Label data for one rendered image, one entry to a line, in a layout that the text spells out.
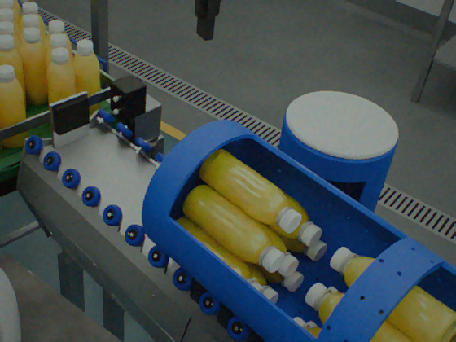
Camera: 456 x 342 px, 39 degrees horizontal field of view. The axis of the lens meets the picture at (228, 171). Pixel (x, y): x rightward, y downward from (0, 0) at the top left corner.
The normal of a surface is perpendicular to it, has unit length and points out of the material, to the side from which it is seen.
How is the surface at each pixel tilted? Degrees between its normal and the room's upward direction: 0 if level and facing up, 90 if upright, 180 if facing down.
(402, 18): 76
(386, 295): 25
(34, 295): 4
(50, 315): 4
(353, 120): 0
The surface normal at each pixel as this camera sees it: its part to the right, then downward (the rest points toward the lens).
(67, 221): -0.63, 0.11
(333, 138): 0.11, -0.77
